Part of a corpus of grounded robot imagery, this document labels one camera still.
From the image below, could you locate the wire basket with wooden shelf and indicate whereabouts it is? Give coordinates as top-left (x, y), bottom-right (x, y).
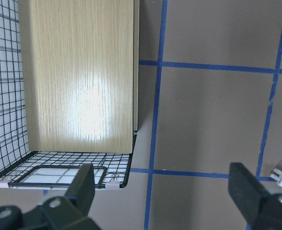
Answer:
top-left (0, 0), bottom-right (140, 190)

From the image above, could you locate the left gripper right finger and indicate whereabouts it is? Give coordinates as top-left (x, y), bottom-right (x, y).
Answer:
top-left (228, 162), bottom-right (271, 216)

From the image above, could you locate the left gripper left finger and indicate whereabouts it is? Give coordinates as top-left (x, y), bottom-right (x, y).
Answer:
top-left (64, 164), bottom-right (95, 219)

